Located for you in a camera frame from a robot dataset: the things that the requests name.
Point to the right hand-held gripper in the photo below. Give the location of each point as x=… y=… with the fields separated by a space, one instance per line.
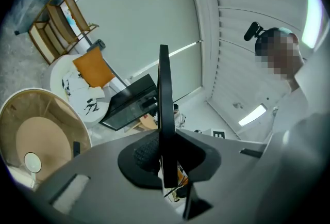
x=218 y=134

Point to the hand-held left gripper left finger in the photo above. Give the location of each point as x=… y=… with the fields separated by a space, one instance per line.
x=103 y=192

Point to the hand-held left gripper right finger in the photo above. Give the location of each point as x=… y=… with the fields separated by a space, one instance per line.
x=227 y=174

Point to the rectangular ceiling light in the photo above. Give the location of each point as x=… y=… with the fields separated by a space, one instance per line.
x=252 y=115
x=312 y=11

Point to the black remote control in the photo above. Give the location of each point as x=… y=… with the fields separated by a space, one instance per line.
x=76 y=149

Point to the white round coaster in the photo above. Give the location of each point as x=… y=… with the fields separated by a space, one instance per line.
x=32 y=162

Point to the person's white shirt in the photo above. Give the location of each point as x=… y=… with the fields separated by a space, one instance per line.
x=304 y=140

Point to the black glass cabinet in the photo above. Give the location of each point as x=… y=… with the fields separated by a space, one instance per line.
x=131 y=104

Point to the white black-print cushion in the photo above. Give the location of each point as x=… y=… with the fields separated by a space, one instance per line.
x=80 y=99

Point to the person's head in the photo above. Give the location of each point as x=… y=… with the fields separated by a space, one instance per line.
x=281 y=57

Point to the small cream cushion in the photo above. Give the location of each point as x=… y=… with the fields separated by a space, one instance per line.
x=97 y=92

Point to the orange cushion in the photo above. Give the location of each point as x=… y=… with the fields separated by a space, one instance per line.
x=94 y=68

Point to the white round pouf chair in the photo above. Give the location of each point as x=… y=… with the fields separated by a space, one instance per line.
x=55 y=73

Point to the grey-green roll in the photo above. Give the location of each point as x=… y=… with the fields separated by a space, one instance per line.
x=97 y=45

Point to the wooden open shelf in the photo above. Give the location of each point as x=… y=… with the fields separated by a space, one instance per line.
x=59 y=26

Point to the black head-mounted camera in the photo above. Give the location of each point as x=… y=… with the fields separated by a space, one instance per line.
x=252 y=31

